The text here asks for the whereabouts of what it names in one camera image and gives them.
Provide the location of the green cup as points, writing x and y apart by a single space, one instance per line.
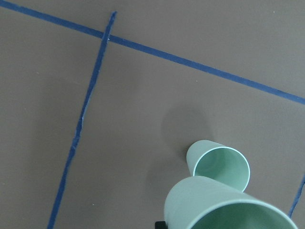
203 203
218 162

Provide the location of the green cup standing on table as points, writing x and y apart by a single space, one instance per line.
218 162

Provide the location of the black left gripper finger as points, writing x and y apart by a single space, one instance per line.
160 225

